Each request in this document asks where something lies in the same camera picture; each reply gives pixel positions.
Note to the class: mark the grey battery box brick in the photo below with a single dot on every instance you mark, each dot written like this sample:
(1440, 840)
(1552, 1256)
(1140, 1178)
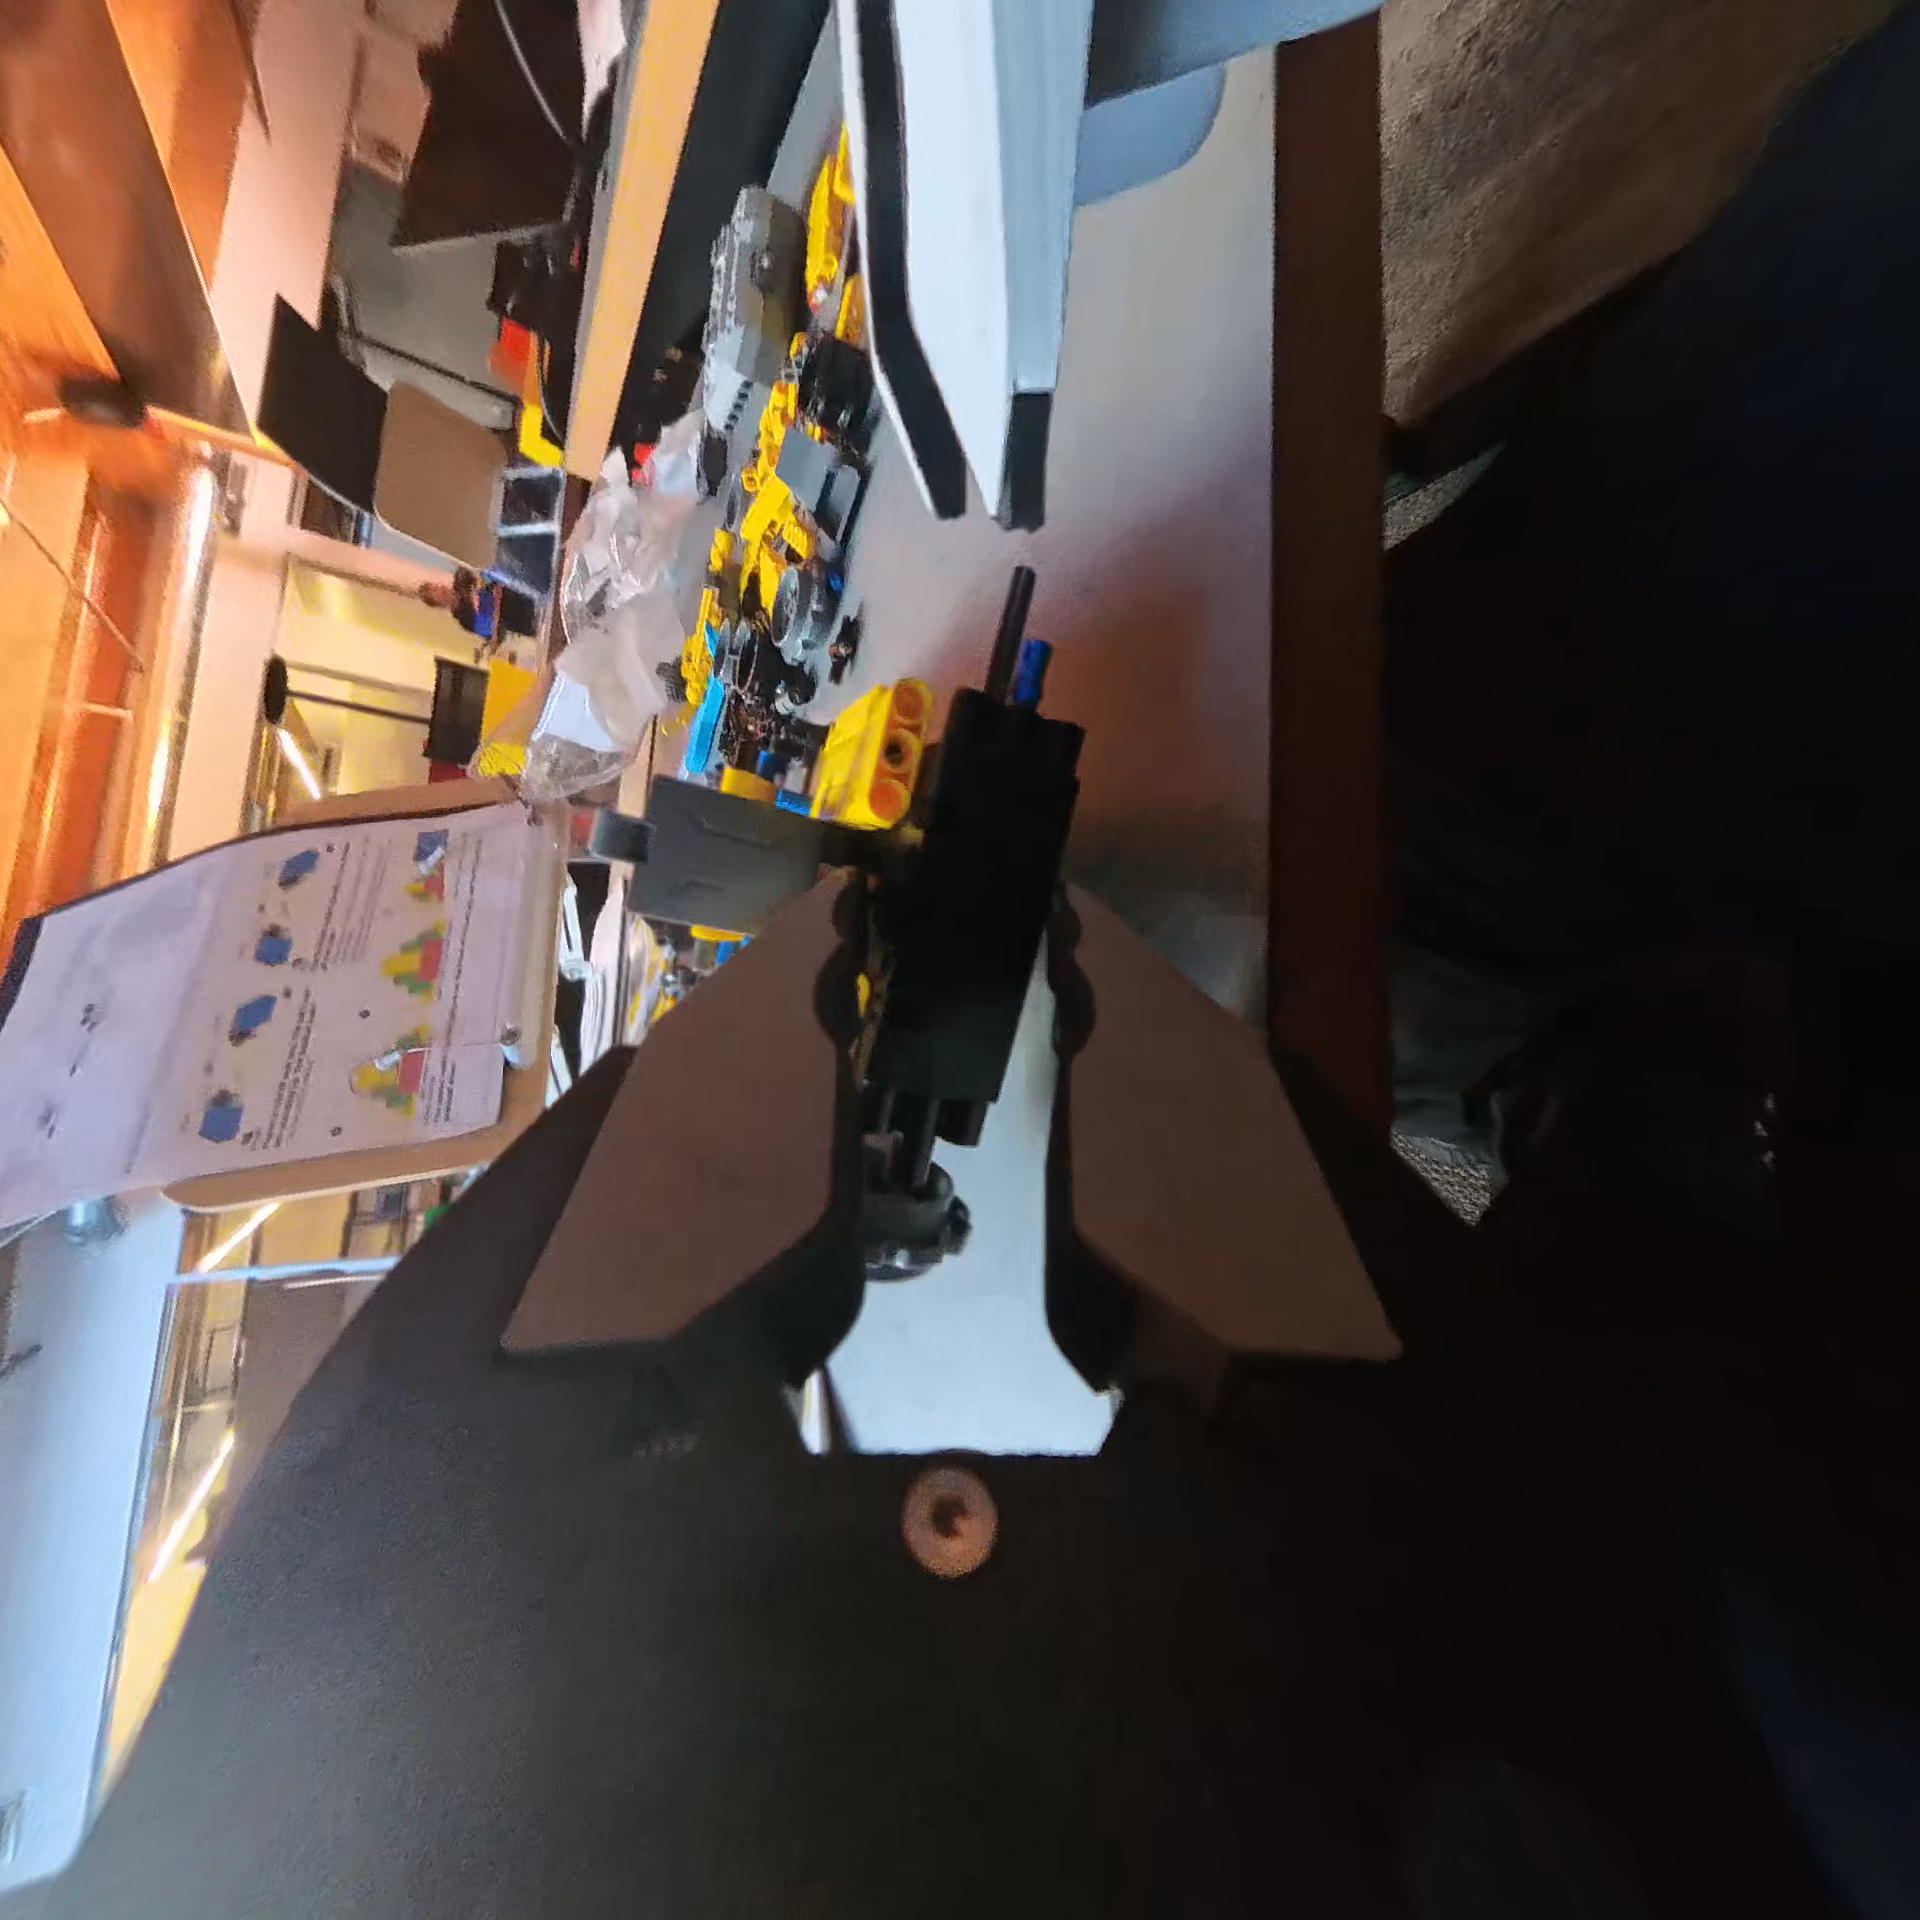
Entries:
(750, 299)

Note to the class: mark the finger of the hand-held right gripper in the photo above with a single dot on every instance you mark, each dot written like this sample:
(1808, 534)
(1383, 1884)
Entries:
(976, 210)
(1155, 91)

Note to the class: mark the pile of loose toy bricks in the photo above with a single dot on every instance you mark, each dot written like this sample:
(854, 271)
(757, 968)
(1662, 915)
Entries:
(780, 510)

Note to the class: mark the clear plastic bags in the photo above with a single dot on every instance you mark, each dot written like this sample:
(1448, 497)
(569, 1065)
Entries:
(615, 632)

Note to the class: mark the printed instruction sign sheet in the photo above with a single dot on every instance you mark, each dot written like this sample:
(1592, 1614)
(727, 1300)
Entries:
(270, 1007)

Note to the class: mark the orange wooden table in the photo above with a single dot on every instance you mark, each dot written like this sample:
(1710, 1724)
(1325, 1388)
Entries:
(646, 210)

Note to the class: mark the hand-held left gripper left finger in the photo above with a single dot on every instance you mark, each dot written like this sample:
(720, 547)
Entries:
(692, 1187)

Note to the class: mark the person's legs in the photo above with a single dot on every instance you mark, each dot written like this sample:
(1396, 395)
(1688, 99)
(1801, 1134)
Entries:
(1680, 991)

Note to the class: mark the blue brick pin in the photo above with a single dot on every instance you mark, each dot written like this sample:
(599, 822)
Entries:
(1028, 667)

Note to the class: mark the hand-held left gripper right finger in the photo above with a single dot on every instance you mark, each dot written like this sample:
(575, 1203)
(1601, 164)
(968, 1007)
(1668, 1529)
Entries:
(1217, 1187)

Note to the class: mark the yellow toy brick vehicle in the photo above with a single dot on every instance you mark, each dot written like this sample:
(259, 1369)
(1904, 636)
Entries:
(961, 872)

